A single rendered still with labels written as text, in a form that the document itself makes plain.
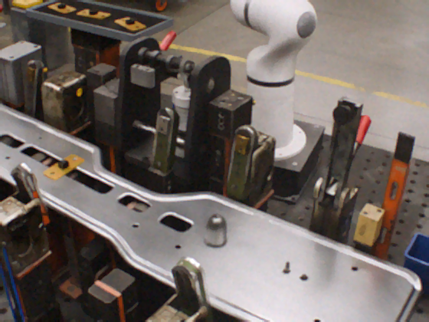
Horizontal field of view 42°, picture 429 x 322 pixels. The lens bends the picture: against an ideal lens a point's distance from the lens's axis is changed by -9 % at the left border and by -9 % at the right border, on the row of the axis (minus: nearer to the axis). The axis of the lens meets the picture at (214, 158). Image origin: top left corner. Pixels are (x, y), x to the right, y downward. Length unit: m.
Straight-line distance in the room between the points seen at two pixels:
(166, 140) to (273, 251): 0.30
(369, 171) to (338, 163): 0.78
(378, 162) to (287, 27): 0.60
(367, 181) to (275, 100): 0.38
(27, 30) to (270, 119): 0.67
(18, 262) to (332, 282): 0.51
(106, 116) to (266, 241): 0.45
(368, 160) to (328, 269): 0.90
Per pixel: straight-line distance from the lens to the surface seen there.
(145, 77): 1.10
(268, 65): 1.42
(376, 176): 1.70
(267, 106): 1.47
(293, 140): 1.57
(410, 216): 1.57
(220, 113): 1.06
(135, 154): 1.21
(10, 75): 1.37
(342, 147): 0.93
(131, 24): 1.32
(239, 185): 1.05
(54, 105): 1.27
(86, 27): 1.34
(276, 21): 1.34
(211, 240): 0.92
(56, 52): 4.03
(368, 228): 0.93
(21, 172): 0.95
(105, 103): 1.21
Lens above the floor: 1.61
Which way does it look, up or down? 33 degrees down
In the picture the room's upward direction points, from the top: 2 degrees clockwise
